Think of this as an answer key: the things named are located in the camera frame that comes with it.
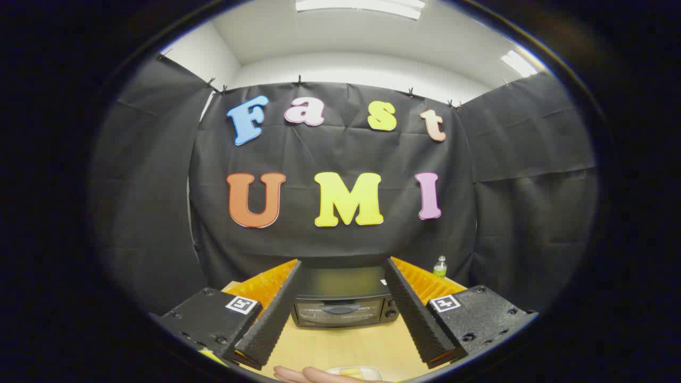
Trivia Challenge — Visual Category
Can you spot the black toaster oven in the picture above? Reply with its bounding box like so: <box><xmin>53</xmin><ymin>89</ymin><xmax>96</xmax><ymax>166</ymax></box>
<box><xmin>290</xmin><ymin>255</ymin><xmax>400</xmax><ymax>328</ymax></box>

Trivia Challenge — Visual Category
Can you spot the ceiling light panel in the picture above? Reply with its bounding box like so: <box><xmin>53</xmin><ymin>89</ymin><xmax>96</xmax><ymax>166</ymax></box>
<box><xmin>500</xmin><ymin>50</ymin><xmax>539</xmax><ymax>78</ymax></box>
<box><xmin>295</xmin><ymin>0</ymin><xmax>426</xmax><ymax>21</ymax></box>

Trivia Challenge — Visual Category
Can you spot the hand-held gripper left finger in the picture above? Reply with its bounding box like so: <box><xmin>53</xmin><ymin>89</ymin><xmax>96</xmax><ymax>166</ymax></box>
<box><xmin>160</xmin><ymin>259</ymin><xmax>303</xmax><ymax>371</ymax></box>

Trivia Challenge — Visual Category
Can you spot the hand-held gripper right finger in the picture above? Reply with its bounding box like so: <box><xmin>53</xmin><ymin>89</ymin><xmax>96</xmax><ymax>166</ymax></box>
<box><xmin>383</xmin><ymin>257</ymin><xmax>538</xmax><ymax>369</ymax></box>

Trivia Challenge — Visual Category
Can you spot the white plate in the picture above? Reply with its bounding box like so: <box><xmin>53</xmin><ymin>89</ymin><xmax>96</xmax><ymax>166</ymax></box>
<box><xmin>325</xmin><ymin>365</ymin><xmax>384</xmax><ymax>381</ymax></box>

